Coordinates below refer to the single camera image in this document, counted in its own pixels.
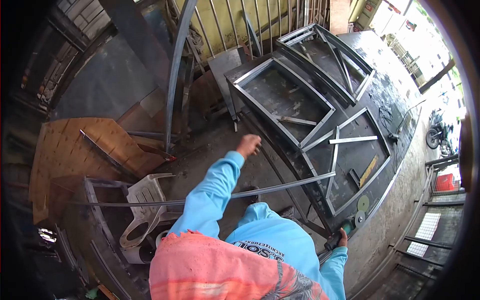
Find person's left hand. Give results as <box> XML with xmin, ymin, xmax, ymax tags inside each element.
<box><xmin>235</xmin><ymin>134</ymin><xmax>263</xmax><ymax>160</ymax></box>

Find green black angle grinder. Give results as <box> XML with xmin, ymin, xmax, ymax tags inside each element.
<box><xmin>324</xmin><ymin>210</ymin><xmax>367</xmax><ymax>252</ymax></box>

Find short flat steel piece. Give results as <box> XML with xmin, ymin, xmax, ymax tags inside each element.
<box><xmin>277</xmin><ymin>115</ymin><xmax>318</xmax><ymax>127</ymax></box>

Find long thin metal bar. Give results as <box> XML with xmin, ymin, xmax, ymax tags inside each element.
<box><xmin>70</xmin><ymin>171</ymin><xmax>337</xmax><ymax>208</ymax></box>

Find person's legs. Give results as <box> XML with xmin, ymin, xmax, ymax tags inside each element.
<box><xmin>240</xmin><ymin>185</ymin><xmax>299</xmax><ymax>220</ymax></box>

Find short loose steel tube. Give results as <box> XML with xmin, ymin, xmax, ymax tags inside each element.
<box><xmin>329</xmin><ymin>135</ymin><xmax>379</xmax><ymax>145</ymax></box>

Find yellow flat strip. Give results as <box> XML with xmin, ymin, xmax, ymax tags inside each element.
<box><xmin>359</xmin><ymin>154</ymin><xmax>379</xmax><ymax>188</ymax></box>

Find curved steel beam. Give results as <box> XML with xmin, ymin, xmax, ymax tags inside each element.
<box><xmin>164</xmin><ymin>0</ymin><xmax>198</xmax><ymax>152</ymax></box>

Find person's body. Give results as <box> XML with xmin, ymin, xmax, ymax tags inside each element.
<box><xmin>149</xmin><ymin>202</ymin><xmax>339</xmax><ymax>300</ymax></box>

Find metal bar railing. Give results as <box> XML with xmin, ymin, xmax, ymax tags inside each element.
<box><xmin>168</xmin><ymin>0</ymin><xmax>331</xmax><ymax>62</ymax></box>

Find white plastic chair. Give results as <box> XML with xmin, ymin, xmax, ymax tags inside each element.
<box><xmin>119</xmin><ymin>173</ymin><xmax>182</xmax><ymax>250</ymax></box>

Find dark steel work table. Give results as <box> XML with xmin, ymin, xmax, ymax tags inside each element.
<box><xmin>224</xmin><ymin>30</ymin><xmax>422</xmax><ymax>248</ymax></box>

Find motorcycle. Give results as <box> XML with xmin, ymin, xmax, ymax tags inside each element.
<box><xmin>425</xmin><ymin>109</ymin><xmax>455</xmax><ymax>151</ymax></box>

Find metal mesh gate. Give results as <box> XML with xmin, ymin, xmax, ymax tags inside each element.
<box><xmin>388</xmin><ymin>154</ymin><xmax>467</xmax><ymax>286</ymax></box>

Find brown plywood sheet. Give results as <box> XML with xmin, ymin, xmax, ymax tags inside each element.
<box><xmin>29</xmin><ymin>117</ymin><xmax>168</xmax><ymax>226</ymax></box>

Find red crate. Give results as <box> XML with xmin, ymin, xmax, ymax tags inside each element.
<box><xmin>435</xmin><ymin>173</ymin><xmax>457</xmax><ymax>192</ymax></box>

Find rectangular steel tube frame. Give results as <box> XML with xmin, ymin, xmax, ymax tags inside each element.
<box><xmin>232</xmin><ymin>57</ymin><xmax>337</xmax><ymax>149</ymax></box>

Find steel frame with diagonal braces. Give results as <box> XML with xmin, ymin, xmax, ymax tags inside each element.
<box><xmin>276</xmin><ymin>23</ymin><xmax>376</xmax><ymax>106</ymax></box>

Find large steel frame with divider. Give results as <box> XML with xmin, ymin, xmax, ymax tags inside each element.
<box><xmin>301</xmin><ymin>107</ymin><xmax>393</xmax><ymax>218</ymax></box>

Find black cable with plug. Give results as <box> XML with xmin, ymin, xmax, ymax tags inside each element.
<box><xmin>378</xmin><ymin>99</ymin><xmax>428</xmax><ymax>144</ymax></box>

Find dark curved steel frame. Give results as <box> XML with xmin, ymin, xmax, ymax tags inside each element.
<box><xmin>56</xmin><ymin>176</ymin><xmax>151</xmax><ymax>300</ymax></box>

